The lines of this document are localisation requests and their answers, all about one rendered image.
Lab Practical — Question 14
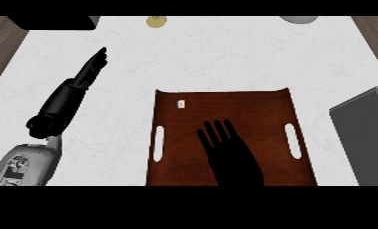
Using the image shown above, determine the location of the grey round object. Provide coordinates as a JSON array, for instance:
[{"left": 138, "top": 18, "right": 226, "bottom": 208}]
[{"left": 279, "top": 15, "right": 319, "bottom": 25}]

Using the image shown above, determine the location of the dark grey flat box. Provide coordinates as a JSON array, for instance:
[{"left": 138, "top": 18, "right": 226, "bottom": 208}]
[{"left": 327, "top": 86, "right": 378, "bottom": 187}]

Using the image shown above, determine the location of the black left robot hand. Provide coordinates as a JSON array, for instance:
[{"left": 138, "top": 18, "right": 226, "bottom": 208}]
[{"left": 25, "top": 46, "right": 109, "bottom": 140}]

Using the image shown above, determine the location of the black appliance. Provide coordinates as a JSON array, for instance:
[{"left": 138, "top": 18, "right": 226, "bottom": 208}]
[{"left": 4, "top": 15, "right": 97, "bottom": 31}]

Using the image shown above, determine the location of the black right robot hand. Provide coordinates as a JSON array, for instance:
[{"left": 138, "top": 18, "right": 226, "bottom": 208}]
[{"left": 196, "top": 118, "right": 265, "bottom": 187}]

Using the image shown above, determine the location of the yellow round object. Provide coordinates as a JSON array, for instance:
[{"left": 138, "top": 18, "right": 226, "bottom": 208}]
[{"left": 144, "top": 16, "right": 168, "bottom": 29}]

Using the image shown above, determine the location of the brown wooden tray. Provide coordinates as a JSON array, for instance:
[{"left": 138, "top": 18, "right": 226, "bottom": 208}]
[{"left": 144, "top": 86, "right": 319, "bottom": 187}]

